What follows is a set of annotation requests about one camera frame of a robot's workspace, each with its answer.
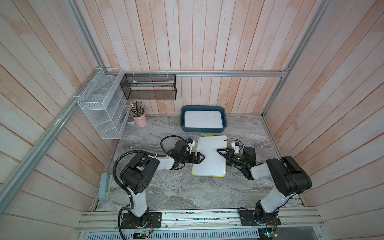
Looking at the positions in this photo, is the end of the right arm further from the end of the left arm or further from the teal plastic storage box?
Result: the teal plastic storage box

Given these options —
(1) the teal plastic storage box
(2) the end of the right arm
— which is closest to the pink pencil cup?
(1) the teal plastic storage box

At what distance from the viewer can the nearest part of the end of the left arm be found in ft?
2.52

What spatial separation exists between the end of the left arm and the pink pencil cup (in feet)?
1.29

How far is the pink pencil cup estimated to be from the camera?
3.39 ft

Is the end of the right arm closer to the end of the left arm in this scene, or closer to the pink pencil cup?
the end of the left arm

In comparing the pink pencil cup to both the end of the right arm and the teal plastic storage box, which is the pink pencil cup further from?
the end of the right arm
